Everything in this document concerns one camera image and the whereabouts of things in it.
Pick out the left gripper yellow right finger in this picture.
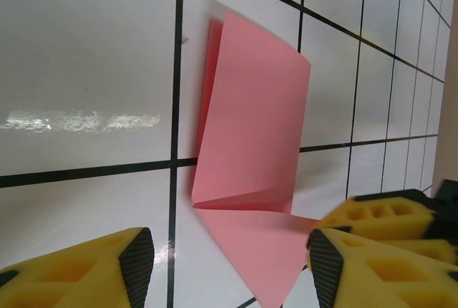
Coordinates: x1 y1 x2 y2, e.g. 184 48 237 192
307 228 458 308

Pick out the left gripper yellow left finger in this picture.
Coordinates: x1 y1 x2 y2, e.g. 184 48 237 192
0 226 155 308

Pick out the pink square paper sheet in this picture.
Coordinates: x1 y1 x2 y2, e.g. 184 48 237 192
190 12 323 307

